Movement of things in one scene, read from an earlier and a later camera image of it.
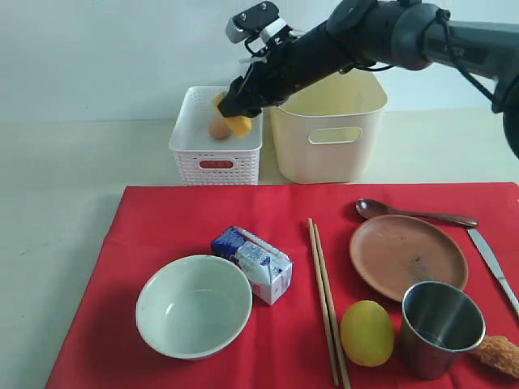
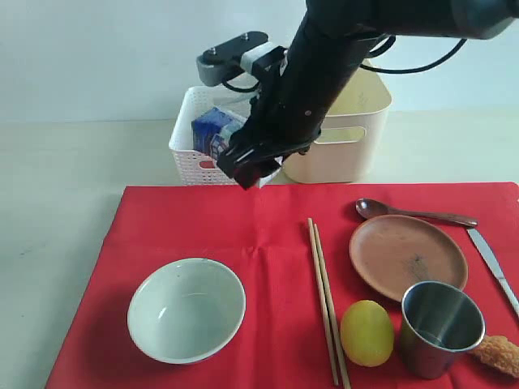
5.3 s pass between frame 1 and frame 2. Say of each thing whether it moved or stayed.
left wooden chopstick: stayed
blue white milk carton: moved
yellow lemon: stayed
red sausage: stayed
